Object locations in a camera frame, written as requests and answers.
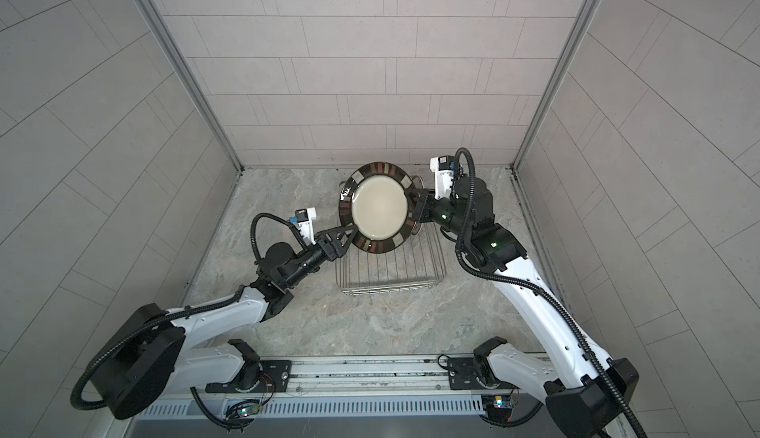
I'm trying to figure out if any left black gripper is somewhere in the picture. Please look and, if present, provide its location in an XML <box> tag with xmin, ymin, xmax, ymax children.
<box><xmin>280</xmin><ymin>226</ymin><xmax>355</xmax><ymax>291</ymax></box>

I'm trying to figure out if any dark rimmed cream plate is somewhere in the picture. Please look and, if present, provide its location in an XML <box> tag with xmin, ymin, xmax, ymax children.
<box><xmin>338</xmin><ymin>162</ymin><xmax>418</xmax><ymax>255</ymax></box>

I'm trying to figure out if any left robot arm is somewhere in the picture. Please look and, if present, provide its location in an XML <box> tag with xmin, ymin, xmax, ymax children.
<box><xmin>70</xmin><ymin>225</ymin><xmax>358</xmax><ymax>419</ymax></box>

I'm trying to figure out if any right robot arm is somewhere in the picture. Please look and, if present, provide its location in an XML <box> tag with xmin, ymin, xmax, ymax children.
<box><xmin>407</xmin><ymin>176</ymin><xmax>646</xmax><ymax>437</ymax></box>

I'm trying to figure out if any left green circuit board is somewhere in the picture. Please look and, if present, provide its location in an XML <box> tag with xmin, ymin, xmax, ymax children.
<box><xmin>225</xmin><ymin>400</ymin><xmax>261</xmax><ymax>429</ymax></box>

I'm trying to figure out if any green circuit board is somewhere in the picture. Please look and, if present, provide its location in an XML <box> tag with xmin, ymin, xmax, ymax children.
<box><xmin>481</xmin><ymin>396</ymin><xmax>514</xmax><ymax>423</ymax></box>
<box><xmin>225</xmin><ymin>400</ymin><xmax>261</xmax><ymax>429</ymax></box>

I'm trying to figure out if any right green circuit board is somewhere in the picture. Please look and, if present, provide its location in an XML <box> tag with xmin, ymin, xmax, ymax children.
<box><xmin>481</xmin><ymin>396</ymin><xmax>514</xmax><ymax>423</ymax></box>

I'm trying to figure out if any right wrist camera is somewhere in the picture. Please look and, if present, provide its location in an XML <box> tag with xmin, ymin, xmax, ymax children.
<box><xmin>429</xmin><ymin>155</ymin><xmax>455</xmax><ymax>200</ymax></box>

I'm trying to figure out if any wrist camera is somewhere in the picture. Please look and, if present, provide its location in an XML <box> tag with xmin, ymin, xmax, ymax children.
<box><xmin>290</xmin><ymin>208</ymin><xmax>317</xmax><ymax>245</ymax></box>
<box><xmin>429</xmin><ymin>155</ymin><xmax>455</xmax><ymax>200</ymax></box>

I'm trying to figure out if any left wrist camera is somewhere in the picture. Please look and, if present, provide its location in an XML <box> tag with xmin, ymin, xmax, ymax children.
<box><xmin>290</xmin><ymin>208</ymin><xmax>317</xmax><ymax>245</ymax></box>

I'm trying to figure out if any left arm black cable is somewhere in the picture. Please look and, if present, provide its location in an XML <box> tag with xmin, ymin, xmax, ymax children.
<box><xmin>248</xmin><ymin>211</ymin><xmax>308</xmax><ymax>267</ymax></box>

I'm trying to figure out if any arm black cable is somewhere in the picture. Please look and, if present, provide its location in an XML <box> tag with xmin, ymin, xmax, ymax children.
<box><xmin>248</xmin><ymin>211</ymin><xmax>308</xmax><ymax>267</ymax></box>
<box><xmin>453</xmin><ymin>146</ymin><xmax>648</xmax><ymax>438</ymax></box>

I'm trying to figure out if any metal wire dish rack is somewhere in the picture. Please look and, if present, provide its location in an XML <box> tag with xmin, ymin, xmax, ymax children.
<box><xmin>336</xmin><ymin>176</ymin><xmax>447</xmax><ymax>295</ymax></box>

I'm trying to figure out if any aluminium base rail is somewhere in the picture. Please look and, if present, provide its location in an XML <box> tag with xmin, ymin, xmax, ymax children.
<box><xmin>116</xmin><ymin>352</ymin><xmax>616</xmax><ymax>402</ymax></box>

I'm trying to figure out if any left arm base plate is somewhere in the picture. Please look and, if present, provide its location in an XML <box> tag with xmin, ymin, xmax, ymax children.
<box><xmin>205</xmin><ymin>360</ymin><xmax>293</xmax><ymax>394</ymax></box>

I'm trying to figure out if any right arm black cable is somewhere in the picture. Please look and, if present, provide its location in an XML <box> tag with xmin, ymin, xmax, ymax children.
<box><xmin>453</xmin><ymin>146</ymin><xmax>648</xmax><ymax>438</ymax></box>

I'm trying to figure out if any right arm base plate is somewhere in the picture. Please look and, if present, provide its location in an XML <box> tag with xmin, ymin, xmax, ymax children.
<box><xmin>437</xmin><ymin>355</ymin><xmax>488</xmax><ymax>390</ymax></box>

